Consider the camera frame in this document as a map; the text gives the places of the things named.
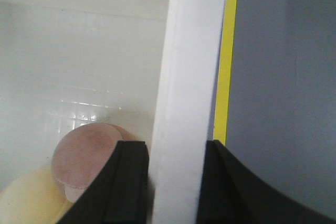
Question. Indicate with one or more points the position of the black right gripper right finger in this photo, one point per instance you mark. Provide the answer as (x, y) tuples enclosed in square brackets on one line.
[(231, 193)]

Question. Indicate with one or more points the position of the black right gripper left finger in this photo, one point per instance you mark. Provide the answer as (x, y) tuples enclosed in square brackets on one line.
[(119, 193)]

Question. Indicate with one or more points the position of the pink plush ball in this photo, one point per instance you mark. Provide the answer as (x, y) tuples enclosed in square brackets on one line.
[(81, 154)]

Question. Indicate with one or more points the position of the cream plush ball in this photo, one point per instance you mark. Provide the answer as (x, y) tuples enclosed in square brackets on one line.
[(33, 198)]

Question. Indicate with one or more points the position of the white plastic tote box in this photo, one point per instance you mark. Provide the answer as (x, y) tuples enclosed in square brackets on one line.
[(148, 66)]

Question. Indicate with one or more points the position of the yellow floor tape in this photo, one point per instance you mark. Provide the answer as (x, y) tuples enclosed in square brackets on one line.
[(224, 71)]

